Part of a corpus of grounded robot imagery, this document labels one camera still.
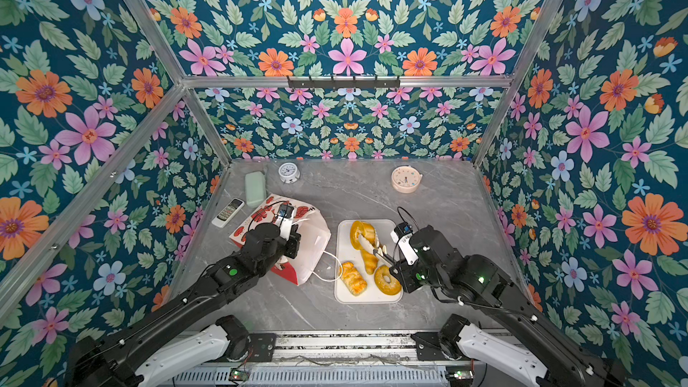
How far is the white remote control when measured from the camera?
101cm

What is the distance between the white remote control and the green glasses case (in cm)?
4

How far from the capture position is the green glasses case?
1.05m
